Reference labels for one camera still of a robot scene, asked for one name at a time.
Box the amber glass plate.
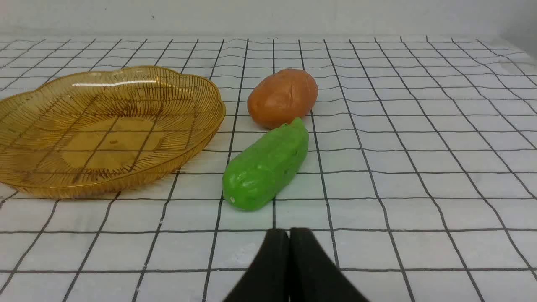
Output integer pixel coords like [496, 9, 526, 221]
[0, 66, 226, 199]

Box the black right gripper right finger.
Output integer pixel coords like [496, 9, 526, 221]
[289, 228, 368, 302]

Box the green cucumber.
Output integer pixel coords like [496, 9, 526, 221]
[222, 118, 309, 211]

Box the white grid tablecloth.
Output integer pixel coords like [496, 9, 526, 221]
[1, 36, 537, 302]

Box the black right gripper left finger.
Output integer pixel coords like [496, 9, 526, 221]
[224, 228, 289, 302]

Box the brown potato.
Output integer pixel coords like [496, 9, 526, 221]
[247, 68, 318, 129]

